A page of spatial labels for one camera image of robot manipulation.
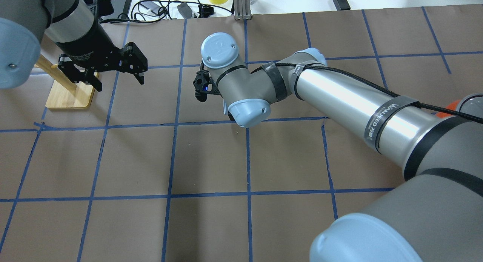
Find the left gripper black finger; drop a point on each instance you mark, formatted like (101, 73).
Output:
(90, 78)
(139, 75)

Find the orange can with silver lid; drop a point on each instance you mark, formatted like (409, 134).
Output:
(452, 106)

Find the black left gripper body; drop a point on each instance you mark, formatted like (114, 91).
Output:
(87, 44)

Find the black power adapter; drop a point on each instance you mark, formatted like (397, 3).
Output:
(341, 5)

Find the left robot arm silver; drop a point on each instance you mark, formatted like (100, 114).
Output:
(74, 27)

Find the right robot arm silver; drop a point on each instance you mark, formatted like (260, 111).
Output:
(434, 216)

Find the wooden cup rack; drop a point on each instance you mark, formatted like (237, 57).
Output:
(64, 94)

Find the aluminium frame post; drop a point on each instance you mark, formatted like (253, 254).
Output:
(242, 10)

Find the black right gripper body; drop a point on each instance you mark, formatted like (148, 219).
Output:
(213, 90)

